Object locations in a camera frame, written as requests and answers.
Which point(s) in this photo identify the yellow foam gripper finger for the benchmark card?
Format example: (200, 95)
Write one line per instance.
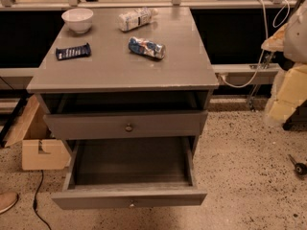
(289, 91)

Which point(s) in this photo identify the grey drawer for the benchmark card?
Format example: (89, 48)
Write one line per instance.
(130, 173)
(126, 125)

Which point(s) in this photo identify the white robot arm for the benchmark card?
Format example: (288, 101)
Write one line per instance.
(291, 38)

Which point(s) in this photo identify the grey top drawer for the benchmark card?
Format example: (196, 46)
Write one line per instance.
(126, 125)

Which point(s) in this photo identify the grey wooden drawer cabinet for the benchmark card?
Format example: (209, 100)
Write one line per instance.
(116, 80)

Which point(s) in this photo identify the metal stand pole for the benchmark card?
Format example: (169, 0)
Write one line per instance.
(264, 64)

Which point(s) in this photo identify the blue crumpled chip bag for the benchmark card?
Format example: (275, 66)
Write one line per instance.
(145, 47)

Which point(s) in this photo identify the white plastic bottle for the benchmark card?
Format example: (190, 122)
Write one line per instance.
(136, 18)

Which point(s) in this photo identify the dark blue snack bar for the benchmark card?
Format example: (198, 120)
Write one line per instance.
(82, 51)

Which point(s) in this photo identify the white ceramic bowl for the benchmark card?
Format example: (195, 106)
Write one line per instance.
(78, 20)

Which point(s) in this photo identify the cardboard box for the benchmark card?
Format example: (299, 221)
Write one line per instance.
(39, 150)

